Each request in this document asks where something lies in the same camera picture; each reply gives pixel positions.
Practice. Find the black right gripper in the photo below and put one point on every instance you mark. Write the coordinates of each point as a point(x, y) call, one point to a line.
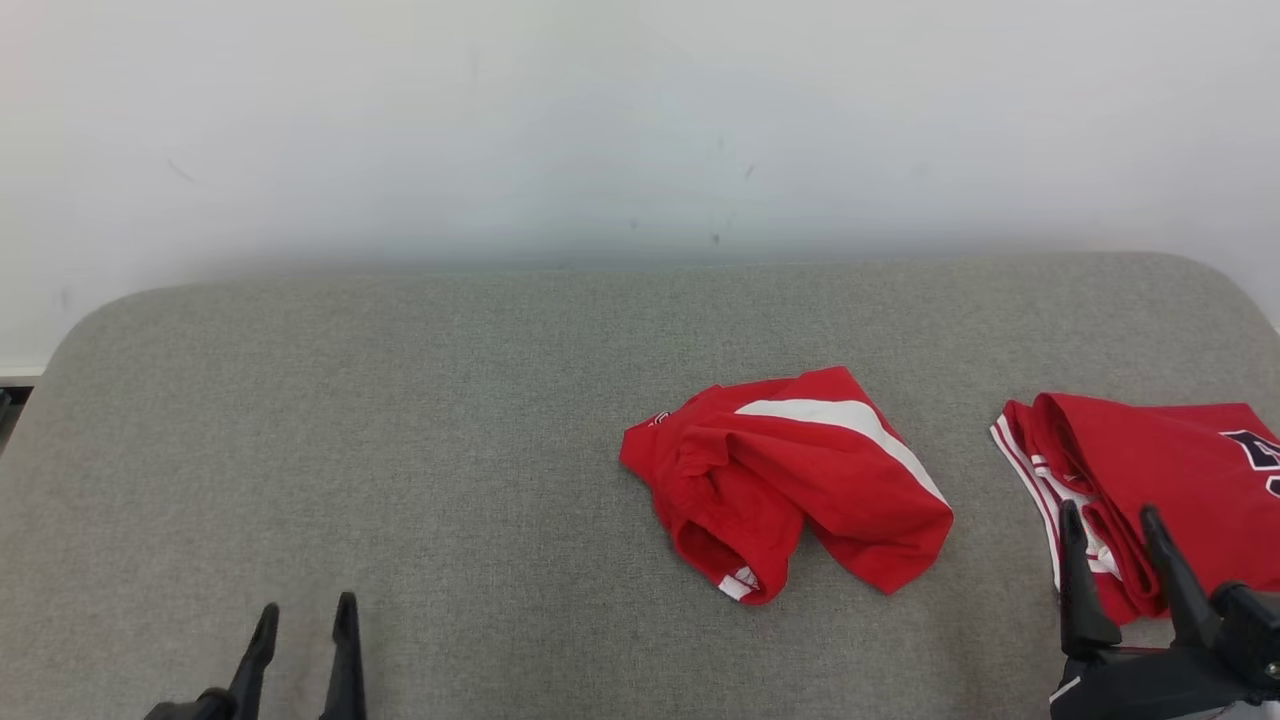
point(1130, 685)

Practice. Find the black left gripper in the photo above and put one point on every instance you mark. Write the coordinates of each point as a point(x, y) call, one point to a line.
point(205, 707)

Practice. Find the red basketball jersey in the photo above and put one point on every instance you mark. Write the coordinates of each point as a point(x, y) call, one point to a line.
point(1160, 460)

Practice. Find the red shorts with white stripe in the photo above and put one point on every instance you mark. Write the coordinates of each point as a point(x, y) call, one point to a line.
point(800, 480)

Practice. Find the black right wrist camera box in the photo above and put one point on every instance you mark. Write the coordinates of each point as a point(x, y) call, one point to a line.
point(1250, 635)

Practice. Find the white wall baseboard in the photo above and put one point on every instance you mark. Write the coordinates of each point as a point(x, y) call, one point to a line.
point(18, 374)

